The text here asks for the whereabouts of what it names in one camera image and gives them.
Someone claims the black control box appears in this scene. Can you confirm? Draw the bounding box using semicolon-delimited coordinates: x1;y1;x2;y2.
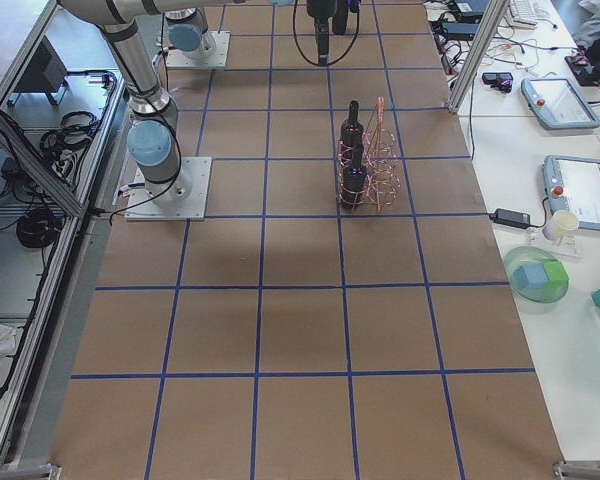
13;36;68;106

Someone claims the wine bottle in basket rear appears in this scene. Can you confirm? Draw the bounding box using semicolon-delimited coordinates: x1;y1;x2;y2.
340;100;364;148

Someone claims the wine bottle in basket front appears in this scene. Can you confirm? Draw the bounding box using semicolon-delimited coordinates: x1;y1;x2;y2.
340;143;367;210

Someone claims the blue foam cube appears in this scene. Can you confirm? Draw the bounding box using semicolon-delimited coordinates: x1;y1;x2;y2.
511;263;544;290

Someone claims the teach pendant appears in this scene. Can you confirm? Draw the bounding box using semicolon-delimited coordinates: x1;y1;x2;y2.
520;77;600;130
542;155;600;231

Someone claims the far teach pendant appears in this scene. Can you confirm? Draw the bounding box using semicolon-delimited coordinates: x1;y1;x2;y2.
520;77;600;130

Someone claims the aluminium frame post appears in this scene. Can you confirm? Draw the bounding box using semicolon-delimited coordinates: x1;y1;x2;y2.
447;0;508;114

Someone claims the near teach pendant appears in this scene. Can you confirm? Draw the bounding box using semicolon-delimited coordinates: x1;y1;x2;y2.
542;155;600;231

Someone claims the paper cup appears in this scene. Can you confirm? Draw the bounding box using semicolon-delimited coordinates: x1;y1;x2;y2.
542;210;579;242

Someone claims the wine bottle in basket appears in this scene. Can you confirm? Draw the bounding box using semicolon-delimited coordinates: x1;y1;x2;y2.
340;143;367;210
340;100;364;148

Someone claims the green glass bowl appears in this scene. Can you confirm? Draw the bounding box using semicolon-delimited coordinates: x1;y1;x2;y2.
503;246;569;304

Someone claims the dark wine bottle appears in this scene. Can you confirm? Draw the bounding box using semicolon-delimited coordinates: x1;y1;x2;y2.
331;0;349;35

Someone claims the copper wire wine basket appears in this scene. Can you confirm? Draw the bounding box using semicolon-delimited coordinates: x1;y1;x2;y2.
337;96;401;213

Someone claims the black power adapter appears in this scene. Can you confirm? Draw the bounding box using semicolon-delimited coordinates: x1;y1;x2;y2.
489;208;531;230

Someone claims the green foam cube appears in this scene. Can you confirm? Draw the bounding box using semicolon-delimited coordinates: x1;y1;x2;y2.
541;260;569;290

